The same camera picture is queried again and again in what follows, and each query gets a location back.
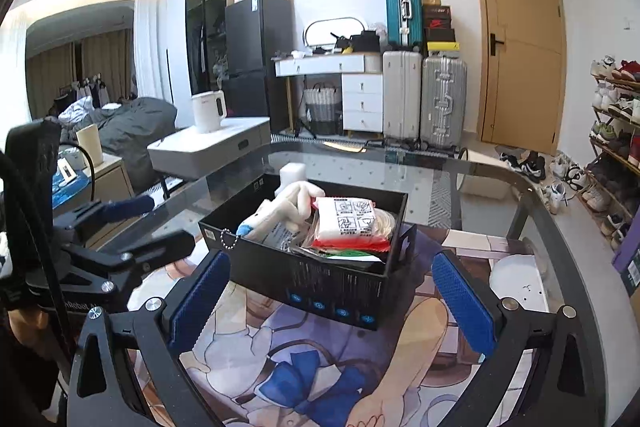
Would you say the white plush toy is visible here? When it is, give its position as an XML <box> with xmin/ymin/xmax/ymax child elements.
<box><xmin>235</xmin><ymin>181</ymin><xmax>326</xmax><ymax>242</ymax></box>

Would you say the bed with grey duvet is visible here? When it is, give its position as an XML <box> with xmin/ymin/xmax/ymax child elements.
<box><xmin>58</xmin><ymin>98</ymin><xmax>177</xmax><ymax>194</ymax></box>

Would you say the white low cabinet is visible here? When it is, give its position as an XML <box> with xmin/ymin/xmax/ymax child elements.
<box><xmin>148</xmin><ymin>117</ymin><xmax>271</xmax><ymax>180</ymax></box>

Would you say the white electric kettle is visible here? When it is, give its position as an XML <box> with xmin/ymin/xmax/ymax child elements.
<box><xmin>192</xmin><ymin>90</ymin><xmax>227</xmax><ymax>133</ymax></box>

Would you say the anime print table mat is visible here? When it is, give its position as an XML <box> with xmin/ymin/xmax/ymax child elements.
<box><xmin>124</xmin><ymin>225</ymin><xmax>551</xmax><ymax>427</ymax></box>

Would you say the black white printed pouch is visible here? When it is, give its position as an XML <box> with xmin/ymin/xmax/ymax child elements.
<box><xmin>262</xmin><ymin>222</ymin><xmax>308</xmax><ymax>251</ymax></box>

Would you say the white foam block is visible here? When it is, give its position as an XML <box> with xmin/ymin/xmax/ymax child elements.
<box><xmin>278</xmin><ymin>162</ymin><xmax>307</xmax><ymax>193</ymax></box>

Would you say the shoe rack with shoes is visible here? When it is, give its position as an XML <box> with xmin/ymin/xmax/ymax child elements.
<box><xmin>582</xmin><ymin>55</ymin><xmax>639</xmax><ymax>251</ymax></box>

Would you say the white waste bin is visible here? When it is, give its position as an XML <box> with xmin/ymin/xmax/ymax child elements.
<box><xmin>457</xmin><ymin>147</ymin><xmax>510</xmax><ymax>200</ymax></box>

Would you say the green white plastic packet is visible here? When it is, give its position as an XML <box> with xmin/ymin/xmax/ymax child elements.
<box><xmin>321</xmin><ymin>249</ymin><xmax>387</xmax><ymax>263</ymax></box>

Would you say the red white printed packet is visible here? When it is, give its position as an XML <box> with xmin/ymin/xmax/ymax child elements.
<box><xmin>309</xmin><ymin>197</ymin><xmax>396</xmax><ymax>253</ymax></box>

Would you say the black cardboard box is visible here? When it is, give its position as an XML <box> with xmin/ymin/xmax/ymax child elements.
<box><xmin>200</xmin><ymin>173</ymin><xmax>416</xmax><ymax>331</ymax></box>

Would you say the black refrigerator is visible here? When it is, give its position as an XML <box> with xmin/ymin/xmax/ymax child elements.
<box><xmin>222</xmin><ymin>0</ymin><xmax>294</xmax><ymax>133</ymax></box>

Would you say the woven laundry basket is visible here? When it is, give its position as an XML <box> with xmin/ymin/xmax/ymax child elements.
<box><xmin>304</xmin><ymin>83</ymin><xmax>342</xmax><ymax>135</ymax></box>

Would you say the white dressing desk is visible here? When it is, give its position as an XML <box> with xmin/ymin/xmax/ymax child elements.
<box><xmin>274</xmin><ymin>53</ymin><xmax>382</xmax><ymax>77</ymax></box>

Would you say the black glass wardrobe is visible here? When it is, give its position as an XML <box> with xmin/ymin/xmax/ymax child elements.
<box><xmin>186</xmin><ymin>0</ymin><xmax>235</xmax><ymax>94</ymax></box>

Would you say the oval mirror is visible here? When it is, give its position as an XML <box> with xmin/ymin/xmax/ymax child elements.
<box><xmin>303</xmin><ymin>16</ymin><xmax>367</xmax><ymax>53</ymax></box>

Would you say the white drawer unit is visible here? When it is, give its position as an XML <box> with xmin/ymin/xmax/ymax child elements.
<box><xmin>342</xmin><ymin>74</ymin><xmax>384</xmax><ymax>133</ymax></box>

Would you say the silver suitcase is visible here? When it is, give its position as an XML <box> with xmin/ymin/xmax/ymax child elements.
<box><xmin>420</xmin><ymin>56</ymin><xmax>468</xmax><ymax>150</ymax></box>

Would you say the black handbag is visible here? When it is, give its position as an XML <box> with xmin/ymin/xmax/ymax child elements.
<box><xmin>349</xmin><ymin>29</ymin><xmax>381</xmax><ymax>53</ymax></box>

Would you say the white suitcase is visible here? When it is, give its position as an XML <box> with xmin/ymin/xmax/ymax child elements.
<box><xmin>382</xmin><ymin>51</ymin><xmax>422</xmax><ymax>140</ymax></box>

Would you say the teal suitcase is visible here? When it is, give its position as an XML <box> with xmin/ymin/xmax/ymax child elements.
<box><xmin>386</xmin><ymin>0</ymin><xmax>423</xmax><ymax>49</ymax></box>

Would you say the stack of shoe boxes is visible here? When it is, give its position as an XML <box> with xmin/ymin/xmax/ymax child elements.
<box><xmin>422</xmin><ymin>0</ymin><xmax>460</xmax><ymax>54</ymax></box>

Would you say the wooden door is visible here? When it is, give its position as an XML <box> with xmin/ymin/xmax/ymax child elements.
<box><xmin>477</xmin><ymin>0</ymin><xmax>566</xmax><ymax>154</ymax></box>

